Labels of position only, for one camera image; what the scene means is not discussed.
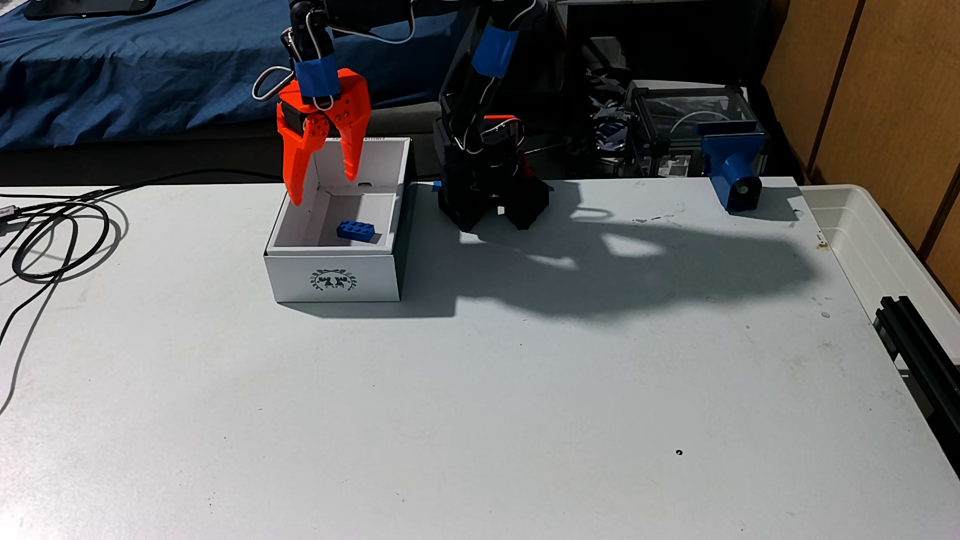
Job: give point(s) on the blue toy brick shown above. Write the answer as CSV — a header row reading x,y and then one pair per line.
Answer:
x,y
355,231

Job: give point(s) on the white cardboard box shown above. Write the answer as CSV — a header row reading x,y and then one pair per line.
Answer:
x,y
334,281

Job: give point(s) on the blue bed cover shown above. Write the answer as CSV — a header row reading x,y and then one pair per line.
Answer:
x,y
150,60

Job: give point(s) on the black flat device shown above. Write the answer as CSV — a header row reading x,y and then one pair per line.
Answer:
x,y
90,7

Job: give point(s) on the white plastic bin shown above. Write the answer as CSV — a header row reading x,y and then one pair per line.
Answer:
x,y
862,240

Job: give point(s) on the brown wooden cabinet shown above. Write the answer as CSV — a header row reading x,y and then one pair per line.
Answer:
x,y
900,90

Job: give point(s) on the dark bed frame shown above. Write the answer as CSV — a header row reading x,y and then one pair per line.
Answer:
x,y
187,150

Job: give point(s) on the clear enclosure with black frame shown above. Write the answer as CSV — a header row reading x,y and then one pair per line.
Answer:
x,y
675,112

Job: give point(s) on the blue printed camera mount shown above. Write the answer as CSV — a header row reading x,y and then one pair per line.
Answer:
x,y
731,161

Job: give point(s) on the black aluminium rail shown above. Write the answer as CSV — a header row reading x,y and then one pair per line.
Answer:
x,y
915,345

